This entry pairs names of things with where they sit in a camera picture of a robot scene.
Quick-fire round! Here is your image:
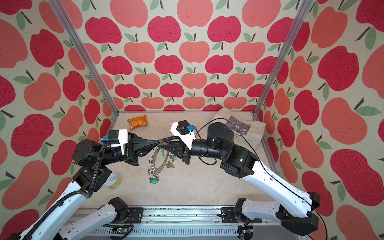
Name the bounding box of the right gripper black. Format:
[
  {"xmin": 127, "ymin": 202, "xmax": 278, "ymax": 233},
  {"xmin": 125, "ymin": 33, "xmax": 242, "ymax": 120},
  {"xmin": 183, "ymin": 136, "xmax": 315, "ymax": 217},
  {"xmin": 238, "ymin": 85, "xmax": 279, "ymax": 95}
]
[{"xmin": 159, "ymin": 131, "xmax": 226, "ymax": 166}]

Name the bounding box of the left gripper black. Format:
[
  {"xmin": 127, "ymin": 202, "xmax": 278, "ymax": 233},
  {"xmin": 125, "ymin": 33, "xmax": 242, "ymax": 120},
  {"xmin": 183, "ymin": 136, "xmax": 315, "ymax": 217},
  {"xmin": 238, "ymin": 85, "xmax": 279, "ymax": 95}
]
[{"xmin": 99, "ymin": 133, "xmax": 159, "ymax": 167}]

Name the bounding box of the metal ring plate with keyrings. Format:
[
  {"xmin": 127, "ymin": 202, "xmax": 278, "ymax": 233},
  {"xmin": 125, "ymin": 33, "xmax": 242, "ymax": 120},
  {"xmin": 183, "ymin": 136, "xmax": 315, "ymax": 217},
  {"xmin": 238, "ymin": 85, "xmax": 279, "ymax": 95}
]
[{"xmin": 148, "ymin": 147, "xmax": 176, "ymax": 184}]

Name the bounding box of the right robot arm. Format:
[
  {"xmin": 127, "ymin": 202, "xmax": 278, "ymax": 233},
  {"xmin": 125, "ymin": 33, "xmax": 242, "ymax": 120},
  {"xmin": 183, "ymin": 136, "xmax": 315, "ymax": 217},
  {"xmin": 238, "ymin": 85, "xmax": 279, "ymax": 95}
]
[{"xmin": 159, "ymin": 118, "xmax": 321, "ymax": 236}]

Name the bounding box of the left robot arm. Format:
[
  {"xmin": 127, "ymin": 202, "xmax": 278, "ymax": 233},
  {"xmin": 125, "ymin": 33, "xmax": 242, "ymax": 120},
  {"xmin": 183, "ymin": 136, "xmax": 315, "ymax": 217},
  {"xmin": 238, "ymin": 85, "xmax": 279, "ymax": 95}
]
[{"xmin": 8, "ymin": 130, "xmax": 161, "ymax": 240}]

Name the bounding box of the orange snack packet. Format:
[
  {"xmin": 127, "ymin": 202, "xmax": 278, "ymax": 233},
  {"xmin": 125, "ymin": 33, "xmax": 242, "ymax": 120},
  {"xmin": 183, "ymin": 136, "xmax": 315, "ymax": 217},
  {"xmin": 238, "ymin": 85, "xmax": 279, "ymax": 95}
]
[{"xmin": 127, "ymin": 115, "xmax": 148, "ymax": 130}]

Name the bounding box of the yellow white tin can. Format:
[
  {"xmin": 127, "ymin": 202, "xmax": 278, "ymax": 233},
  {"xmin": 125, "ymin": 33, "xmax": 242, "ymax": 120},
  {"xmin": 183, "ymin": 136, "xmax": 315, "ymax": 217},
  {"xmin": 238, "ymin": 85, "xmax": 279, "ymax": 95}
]
[{"xmin": 104, "ymin": 173, "xmax": 121, "ymax": 190}]

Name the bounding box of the canvas Monet tote bag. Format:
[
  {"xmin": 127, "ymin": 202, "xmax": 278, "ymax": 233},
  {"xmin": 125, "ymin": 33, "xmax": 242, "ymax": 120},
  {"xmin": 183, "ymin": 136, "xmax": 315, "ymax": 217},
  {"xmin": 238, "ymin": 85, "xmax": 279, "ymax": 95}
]
[{"xmin": 213, "ymin": 108, "xmax": 266, "ymax": 151}]

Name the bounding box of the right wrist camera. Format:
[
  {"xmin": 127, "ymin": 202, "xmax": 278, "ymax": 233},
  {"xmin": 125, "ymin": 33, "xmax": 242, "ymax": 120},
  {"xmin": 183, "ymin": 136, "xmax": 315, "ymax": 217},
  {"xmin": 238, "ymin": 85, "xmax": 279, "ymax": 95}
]
[{"xmin": 171, "ymin": 120, "xmax": 196, "ymax": 150}]

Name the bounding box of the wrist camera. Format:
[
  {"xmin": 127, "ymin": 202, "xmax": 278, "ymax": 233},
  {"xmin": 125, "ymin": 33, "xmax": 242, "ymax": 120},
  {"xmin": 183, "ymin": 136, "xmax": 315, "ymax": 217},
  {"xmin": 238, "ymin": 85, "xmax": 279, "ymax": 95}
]
[
  {"xmin": 171, "ymin": 120, "xmax": 196, "ymax": 150},
  {"xmin": 101, "ymin": 129, "xmax": 129, "ymax": 156}
]

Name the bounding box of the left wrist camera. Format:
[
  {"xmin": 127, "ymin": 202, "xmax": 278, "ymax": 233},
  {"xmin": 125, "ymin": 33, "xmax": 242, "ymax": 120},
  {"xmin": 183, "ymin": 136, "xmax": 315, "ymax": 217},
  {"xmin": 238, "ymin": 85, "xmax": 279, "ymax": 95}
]
[{"xmin": 101, "ymin": 129, "xmax": 129, "ymax": 156}]

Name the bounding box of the black corrugated cable conduit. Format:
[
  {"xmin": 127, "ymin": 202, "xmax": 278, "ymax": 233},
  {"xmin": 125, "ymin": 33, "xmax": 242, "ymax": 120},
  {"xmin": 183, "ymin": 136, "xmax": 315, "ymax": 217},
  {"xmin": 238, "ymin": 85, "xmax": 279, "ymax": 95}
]
[{"xmin": 20, "ymin": 143, "xmax": 109, "ymax": 240}]

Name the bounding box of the front aluminium rail base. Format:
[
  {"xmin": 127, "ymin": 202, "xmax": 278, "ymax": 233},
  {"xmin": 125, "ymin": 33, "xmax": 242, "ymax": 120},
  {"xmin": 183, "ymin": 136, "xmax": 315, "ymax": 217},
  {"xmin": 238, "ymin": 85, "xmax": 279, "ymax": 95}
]
[{"xmin": 56, "ymin": 205, "xmax": 259, "ymax": 240}]

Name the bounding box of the left aluminium frame post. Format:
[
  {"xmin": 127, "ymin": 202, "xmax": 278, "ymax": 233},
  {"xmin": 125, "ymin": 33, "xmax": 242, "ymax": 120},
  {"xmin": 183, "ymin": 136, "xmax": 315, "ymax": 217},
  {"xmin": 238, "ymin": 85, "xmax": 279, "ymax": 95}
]
[{"xmin": 48, "ymin": 0, "xmax": 119, "ymax": 117}]

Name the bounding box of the aluminium frame post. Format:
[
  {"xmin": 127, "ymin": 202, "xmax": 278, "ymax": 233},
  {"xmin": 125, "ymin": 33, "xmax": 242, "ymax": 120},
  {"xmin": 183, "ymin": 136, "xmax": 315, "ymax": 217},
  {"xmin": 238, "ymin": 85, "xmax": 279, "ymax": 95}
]
[
  {"xmin": 252, "ymin": 0, "xmax": 314, "ymax": 117},
  {"xmin": 48, "ymin": 0, "xmax": 119, "ymax": 117}
]

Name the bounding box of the right aluminium frame post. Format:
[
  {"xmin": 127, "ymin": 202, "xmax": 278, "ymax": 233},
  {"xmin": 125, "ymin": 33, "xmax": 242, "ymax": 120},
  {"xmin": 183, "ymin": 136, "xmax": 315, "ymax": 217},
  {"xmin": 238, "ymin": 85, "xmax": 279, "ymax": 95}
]
[{"xmin": 252, "ymin": 0, "xmax": 314, "ymax": 117}]

